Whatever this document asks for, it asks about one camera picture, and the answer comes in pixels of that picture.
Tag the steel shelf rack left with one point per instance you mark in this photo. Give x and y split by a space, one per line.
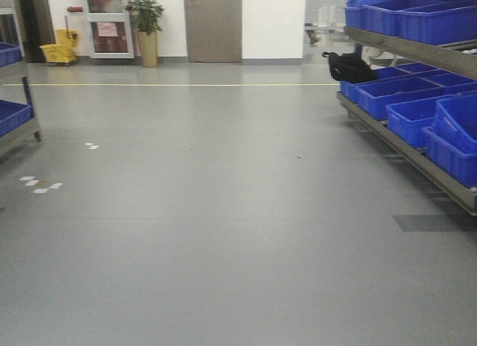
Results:
18 72

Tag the black backpack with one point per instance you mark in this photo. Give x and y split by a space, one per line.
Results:
349 67

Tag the grey door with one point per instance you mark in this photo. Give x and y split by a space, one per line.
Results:
214 31

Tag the potted green plant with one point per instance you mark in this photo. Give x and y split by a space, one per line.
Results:
144 17

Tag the blue bin upper rear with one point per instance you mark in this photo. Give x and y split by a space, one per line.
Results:
379 16

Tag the glass cabinet door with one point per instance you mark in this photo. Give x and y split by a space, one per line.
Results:
110 35

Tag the yellow mop bucket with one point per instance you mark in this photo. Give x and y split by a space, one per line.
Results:
62 51

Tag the blue bin front lower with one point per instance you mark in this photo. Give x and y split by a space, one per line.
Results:
461 166

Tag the blue bin tilted stacked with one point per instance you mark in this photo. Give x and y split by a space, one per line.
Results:
455 121

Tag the blue bin left lower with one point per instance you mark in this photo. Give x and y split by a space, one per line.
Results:
13 115

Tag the blue bin left upper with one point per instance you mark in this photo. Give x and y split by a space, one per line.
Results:
9 54

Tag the blue bin upper front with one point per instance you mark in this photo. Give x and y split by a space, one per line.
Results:
439 24

